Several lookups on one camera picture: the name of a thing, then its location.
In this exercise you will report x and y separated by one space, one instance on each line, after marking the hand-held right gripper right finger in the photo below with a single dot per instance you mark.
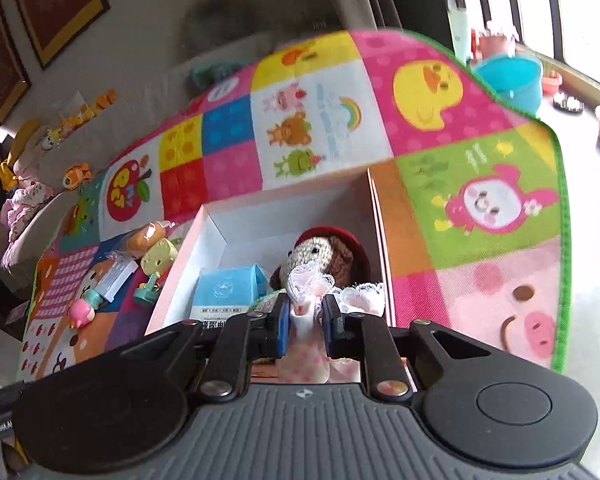
331 330

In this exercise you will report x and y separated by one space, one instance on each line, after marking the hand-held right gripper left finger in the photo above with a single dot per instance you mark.
281 327

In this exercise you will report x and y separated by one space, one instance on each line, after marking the crochet doll pink dress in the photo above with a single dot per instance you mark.
320 255

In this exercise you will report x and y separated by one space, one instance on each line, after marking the pink cardboard box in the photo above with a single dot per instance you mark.
280 220

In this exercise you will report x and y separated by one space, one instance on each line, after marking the blue white carton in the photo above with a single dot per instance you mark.
230 287

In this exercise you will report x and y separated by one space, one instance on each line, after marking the pink bird toy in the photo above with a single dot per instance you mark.
82 312

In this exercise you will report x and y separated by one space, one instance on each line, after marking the yellow toy cheese wedge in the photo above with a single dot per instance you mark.
160 256

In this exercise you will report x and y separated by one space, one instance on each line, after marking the toy bread loaf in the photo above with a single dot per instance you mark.
145 240

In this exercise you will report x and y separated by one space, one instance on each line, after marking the white plastic toy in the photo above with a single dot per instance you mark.
117 275

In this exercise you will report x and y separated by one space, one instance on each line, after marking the pink plush toy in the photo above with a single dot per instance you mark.
25 205

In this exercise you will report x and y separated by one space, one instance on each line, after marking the colourful cartoon play mat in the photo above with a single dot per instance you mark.
430 125

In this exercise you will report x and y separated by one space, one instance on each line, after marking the orange fish plush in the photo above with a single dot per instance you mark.
76 176

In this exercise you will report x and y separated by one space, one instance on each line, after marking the grey sofa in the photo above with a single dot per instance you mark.
145 105

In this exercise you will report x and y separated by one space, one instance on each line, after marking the teal cloth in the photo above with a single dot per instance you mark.
212 72

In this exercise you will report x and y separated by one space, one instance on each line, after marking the row of small plush toys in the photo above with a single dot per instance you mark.
85 112

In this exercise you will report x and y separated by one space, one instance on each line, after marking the blue plastic basin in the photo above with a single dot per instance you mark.
515 77

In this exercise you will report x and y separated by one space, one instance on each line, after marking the dark round plant pot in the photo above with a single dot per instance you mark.
568 103

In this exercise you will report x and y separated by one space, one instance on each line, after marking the pink cup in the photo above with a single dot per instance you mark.
495 45

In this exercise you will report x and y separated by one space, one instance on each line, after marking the small red plant pot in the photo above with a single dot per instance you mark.
552 84

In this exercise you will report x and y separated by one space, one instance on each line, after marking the large framed wall picture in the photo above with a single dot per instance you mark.
60 5

